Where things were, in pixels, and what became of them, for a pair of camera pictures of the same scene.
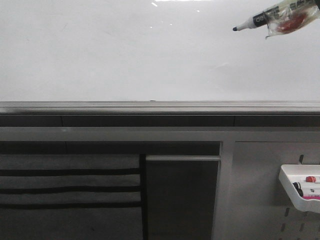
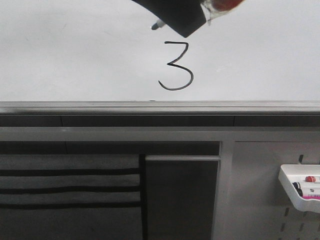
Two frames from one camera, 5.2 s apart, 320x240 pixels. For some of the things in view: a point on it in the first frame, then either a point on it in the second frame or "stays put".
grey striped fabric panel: x=71 y=197 stays put
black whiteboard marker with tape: x=288 y=16 to x=211 y=8
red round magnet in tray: x=310 y=179 stays put
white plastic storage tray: x=289 y=174 stays put
